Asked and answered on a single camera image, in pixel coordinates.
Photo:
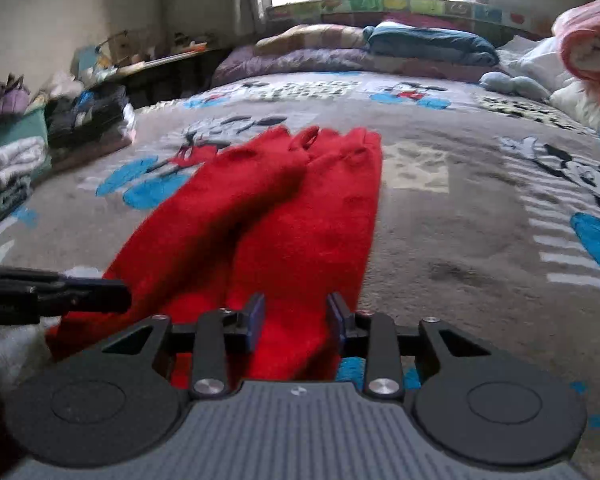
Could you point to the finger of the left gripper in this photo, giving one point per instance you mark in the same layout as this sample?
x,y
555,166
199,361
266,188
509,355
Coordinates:
x,y
93,295

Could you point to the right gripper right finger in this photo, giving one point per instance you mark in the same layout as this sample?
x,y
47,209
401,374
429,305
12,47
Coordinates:
x,y
368,346

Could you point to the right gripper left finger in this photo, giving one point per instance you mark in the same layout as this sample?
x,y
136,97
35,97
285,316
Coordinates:
x,y
219,334

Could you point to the red knit sweater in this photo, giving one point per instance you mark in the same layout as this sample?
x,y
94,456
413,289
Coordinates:
x,y
287,216

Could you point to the clutter clothes pile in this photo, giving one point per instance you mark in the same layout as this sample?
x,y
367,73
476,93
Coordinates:
x,y
119,56

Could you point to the striped dark folded clothes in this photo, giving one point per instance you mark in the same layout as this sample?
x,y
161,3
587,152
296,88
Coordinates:
x,y
73,122

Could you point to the grey knit folded cloth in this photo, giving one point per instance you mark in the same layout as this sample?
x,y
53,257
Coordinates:
x,y
14,195

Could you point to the pink folded garment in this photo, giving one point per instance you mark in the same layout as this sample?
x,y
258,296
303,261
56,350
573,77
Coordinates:
x,y
112,141

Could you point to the Mickey Mouse grey blanket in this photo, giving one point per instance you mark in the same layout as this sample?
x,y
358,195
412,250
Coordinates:
x,y
490,220

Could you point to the teal plastic storage bin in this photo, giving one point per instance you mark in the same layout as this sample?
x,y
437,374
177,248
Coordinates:
x,y
30,124

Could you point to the dark side table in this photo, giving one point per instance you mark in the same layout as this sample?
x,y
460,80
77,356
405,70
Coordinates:
x,y
166,79

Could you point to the purple quilt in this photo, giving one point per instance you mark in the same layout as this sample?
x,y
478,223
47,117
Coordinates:
x,y
244,62

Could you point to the light blue plush toy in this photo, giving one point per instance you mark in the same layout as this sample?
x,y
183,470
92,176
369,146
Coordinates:
x,y
514,86

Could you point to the patterned beige pillow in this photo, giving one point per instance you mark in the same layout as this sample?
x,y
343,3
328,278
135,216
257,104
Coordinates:
x,y
315,36

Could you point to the white duvet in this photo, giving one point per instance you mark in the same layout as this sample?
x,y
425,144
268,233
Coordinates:
x,y
539,60

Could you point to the colourful foam bed barrier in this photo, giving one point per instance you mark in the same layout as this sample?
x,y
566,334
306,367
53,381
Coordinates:
x,y
465,11

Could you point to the pink folded quilt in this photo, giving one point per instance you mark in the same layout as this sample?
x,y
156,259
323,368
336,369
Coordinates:
x,y
577,32

